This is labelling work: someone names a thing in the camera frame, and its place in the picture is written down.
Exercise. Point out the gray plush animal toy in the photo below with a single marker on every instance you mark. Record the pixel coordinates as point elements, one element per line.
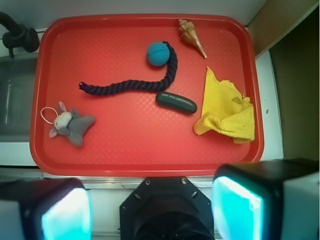
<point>68,123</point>

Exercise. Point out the gray sink basin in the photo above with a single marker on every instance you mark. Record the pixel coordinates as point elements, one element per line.
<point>17,81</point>

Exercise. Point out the dark green pickle toy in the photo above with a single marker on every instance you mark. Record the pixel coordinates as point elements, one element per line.
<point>176,102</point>

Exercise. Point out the blue rubber ball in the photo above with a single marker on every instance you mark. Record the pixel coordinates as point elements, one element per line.
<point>158,54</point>

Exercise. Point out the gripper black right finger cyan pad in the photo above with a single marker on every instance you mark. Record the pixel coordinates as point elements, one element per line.
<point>267,200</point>

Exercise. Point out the red plastic tray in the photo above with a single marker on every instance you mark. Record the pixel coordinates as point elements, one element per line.
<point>132,135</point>

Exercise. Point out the yellow cloth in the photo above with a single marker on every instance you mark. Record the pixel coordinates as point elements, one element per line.
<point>225,110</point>

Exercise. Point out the tan spiral seashell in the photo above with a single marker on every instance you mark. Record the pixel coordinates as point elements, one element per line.
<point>189,35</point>

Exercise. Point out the black faucet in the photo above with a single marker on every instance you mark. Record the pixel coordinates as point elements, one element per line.
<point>18,35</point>

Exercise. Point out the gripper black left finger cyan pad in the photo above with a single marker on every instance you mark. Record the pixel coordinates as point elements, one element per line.
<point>48,209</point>

